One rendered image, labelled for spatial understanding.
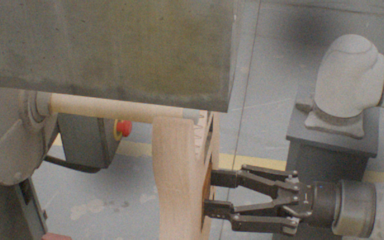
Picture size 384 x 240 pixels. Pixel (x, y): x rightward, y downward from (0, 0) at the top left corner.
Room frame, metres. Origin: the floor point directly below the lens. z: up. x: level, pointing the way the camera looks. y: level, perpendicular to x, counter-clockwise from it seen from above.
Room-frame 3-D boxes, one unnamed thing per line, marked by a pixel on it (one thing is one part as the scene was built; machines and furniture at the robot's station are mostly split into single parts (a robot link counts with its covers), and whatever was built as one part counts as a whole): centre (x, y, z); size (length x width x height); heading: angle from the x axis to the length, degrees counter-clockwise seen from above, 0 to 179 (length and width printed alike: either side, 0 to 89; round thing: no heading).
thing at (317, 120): (1.18, -0.44, 0.73); 0.22 x 0.18 x 0.06; 72
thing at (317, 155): (1.17, -0.45, 0.35); 0.28 x 0.28 x 0.70; 72
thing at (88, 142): (0.79, 0.28, 0.99); 0.24 x 0.21 x 0.26; 79
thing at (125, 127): (0.80, 0.15, 0.97); 0.04 x 0.04 x 0.04; 79
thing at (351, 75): (1.17, -0.46, 0.87); 0.18 x 0.16 x 0.22; 78
